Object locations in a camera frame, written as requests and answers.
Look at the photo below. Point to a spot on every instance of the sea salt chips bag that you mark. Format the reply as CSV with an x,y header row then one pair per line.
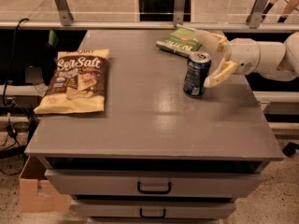
x,y
78,84

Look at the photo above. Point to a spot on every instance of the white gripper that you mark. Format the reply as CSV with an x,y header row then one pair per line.
x,y
245,56

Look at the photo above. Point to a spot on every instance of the middle metal railing bracket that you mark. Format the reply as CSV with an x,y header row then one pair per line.
x,y
178,14

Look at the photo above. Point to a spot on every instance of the right metal railing bracket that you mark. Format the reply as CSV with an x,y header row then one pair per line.
x,y
254,19

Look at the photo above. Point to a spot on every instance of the green snack packet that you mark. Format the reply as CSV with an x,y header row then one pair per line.
x,y
181,41

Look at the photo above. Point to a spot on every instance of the black chair base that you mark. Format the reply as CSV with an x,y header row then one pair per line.
x,y
290,149

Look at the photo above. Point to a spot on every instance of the left metal railing bracket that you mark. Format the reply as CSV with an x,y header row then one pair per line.
x,y
65,15

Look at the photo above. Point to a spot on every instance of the grey drawer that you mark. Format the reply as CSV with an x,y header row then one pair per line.
x,y
148,183
155,210

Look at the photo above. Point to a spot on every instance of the cardboard box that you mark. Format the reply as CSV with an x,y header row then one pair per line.
x,y
37,194

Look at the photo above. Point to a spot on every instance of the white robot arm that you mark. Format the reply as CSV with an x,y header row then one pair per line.
x,y
278,61

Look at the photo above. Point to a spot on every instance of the top grey drawer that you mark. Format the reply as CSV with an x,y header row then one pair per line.
x,y
148,183

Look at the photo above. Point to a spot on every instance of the blue pepsi can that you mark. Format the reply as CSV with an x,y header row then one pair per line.
x,y
198,66

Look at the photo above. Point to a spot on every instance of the grey drawer cabinet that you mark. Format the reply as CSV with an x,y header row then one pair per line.
x,y
150,124

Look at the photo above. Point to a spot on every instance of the metal railing bracket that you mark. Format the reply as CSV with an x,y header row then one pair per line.
x,y
254,19
65,15
178,14

